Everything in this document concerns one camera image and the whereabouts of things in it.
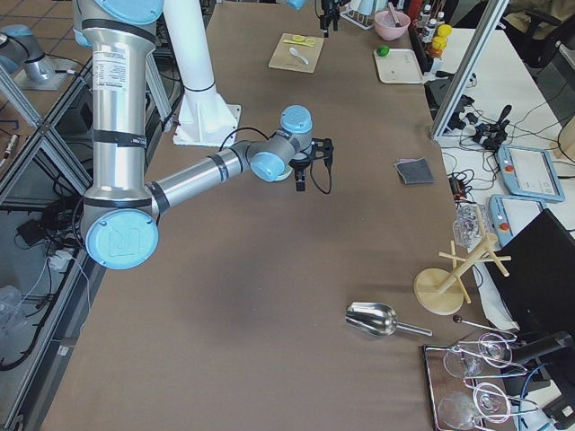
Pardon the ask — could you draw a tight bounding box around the yellow plastic knife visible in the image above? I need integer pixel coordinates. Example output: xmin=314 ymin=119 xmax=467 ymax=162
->
xmin=282 ymin=39 xmax=316 ymax=48

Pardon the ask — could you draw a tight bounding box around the upper teach pendant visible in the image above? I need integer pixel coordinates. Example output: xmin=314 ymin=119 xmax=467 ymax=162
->
xmin=497 ymin=145 xmax=565 ymax=202

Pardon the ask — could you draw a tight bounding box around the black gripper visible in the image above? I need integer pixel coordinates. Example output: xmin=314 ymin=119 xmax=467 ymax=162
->
xmin=289 ymin=154 xmax=311 ymax=192
xmin=319 ymin=0 xmax=340 ymax=37

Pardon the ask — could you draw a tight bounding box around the light green bowl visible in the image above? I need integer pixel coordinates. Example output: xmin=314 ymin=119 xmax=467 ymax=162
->
xmin=275 ymin=167 xmax=293 ymax=181

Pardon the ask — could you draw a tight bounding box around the black laptop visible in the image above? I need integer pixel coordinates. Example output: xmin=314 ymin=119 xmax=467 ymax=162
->
xmin=489 ymin=209 xmax=574 ymax=334

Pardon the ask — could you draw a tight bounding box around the lower teach pendant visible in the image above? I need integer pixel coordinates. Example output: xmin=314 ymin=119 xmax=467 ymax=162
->
xmin=489 ymin=194 xmax=547 ymax=247

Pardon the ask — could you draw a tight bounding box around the grey folded cloth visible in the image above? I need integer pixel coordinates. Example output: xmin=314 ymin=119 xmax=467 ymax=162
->
xmin=394 ymin=158 xmax=435 ymax=185

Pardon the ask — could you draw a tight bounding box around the metal scoop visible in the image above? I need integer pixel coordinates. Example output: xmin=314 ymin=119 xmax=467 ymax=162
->
xmin=345 ymin=302 xmax=433 ymax=337

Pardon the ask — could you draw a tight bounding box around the wooden cutting board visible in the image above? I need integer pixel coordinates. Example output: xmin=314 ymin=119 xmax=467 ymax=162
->
xmin=268 ymin=33 xmax=323 ymax=74

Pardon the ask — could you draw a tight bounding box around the pink bowl with ice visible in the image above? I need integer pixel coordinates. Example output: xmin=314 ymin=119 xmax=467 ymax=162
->
xmin=374 ymin=10 xmax=411 ymax=40

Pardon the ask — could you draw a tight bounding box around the wire glass rack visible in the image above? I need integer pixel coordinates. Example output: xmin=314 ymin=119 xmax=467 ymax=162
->
xmin=422 ymin=332 xmax=538 ymax=430

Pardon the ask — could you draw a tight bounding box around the green lime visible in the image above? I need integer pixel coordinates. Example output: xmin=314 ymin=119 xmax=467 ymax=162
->
xmin=376 ymin=45 xmax=390 ymax=57

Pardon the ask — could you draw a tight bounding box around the cream tray with bear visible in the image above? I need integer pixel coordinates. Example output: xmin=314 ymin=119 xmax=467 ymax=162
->
xmin=373 ymin=48 xmax=423 ymax=84

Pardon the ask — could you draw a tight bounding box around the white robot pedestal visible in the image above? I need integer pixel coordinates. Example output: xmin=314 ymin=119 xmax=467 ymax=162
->
xmin=164 ymin=0 xmax=241 ymax=146

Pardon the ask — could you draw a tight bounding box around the wooden cup tree stand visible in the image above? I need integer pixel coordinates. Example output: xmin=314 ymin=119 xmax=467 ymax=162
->
xmin=413 ymin=207 xmax=512 ymax=315

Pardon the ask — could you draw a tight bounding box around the aluminium frame post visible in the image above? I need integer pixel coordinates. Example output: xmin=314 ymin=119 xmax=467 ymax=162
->
xmin=429 ymin=0 xmax=509 ymax=141

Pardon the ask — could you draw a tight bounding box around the teach pendant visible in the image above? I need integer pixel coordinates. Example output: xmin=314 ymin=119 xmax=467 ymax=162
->
xmin=489 ymin=194 xmax=547 ymax=247
xmin=497 ymin=145 xmax=565 ymax=202

